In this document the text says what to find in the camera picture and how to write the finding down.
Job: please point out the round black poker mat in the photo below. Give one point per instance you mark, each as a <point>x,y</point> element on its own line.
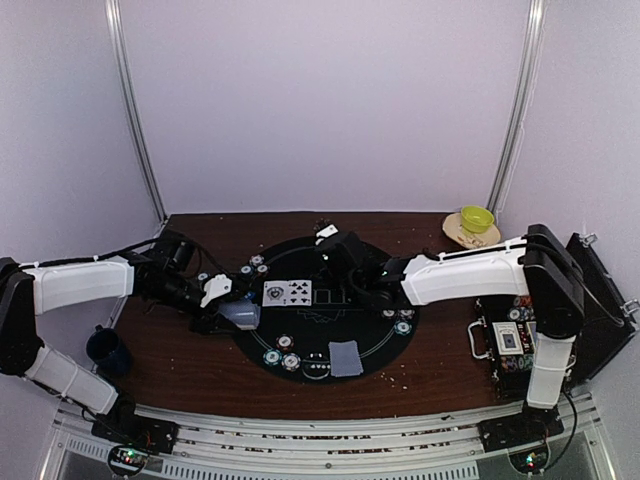
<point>332,317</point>

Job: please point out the green plastic bowl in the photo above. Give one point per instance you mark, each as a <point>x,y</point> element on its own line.
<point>476,219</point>

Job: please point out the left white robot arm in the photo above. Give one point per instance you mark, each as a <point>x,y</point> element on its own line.
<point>172,270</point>

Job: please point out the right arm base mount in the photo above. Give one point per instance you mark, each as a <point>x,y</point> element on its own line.
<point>529,425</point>

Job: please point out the grey card deck box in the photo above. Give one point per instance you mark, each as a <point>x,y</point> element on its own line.
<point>244,314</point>

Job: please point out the black poker case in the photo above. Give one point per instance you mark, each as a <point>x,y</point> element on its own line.
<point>607,328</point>

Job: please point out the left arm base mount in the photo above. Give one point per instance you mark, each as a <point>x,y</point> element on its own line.
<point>123,426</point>

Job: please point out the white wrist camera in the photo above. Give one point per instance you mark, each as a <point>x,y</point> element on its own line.
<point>215,287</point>
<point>324,229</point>

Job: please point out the face down card front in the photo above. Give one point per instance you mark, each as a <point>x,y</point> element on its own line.
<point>345,360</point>

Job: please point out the right aluminium frame post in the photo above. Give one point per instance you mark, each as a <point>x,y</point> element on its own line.
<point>524,91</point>

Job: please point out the blue orange ten chip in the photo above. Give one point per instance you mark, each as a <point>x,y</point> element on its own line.
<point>256,260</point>

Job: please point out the left aluminium frame post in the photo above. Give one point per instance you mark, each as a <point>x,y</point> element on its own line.
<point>117,35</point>

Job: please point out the poker chips row in case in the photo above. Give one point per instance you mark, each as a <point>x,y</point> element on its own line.
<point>516,364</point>

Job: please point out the dark blue mug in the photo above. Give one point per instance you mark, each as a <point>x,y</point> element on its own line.
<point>109,352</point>

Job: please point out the ace of spades card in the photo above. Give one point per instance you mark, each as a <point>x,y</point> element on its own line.
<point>275,293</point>

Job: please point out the aluminium frame post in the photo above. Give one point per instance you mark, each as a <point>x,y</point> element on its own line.
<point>117,35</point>
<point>524,91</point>

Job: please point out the aluminium front rail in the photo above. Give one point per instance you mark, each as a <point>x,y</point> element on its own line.
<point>437,446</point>

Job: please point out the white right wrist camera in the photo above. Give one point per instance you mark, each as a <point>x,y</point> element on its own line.
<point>324,229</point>

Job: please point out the playing card deck in case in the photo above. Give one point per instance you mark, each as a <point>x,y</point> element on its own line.
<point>507,338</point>

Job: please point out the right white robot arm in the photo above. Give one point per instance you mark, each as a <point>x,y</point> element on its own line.
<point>534,265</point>

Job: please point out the beige plate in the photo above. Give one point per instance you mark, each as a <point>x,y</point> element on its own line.
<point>453,229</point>

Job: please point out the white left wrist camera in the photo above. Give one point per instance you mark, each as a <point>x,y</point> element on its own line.
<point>215,287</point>

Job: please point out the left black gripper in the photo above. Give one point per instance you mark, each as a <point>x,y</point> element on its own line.
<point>207,324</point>

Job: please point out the seven of clubs card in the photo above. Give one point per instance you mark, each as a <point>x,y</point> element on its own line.
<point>299,293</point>

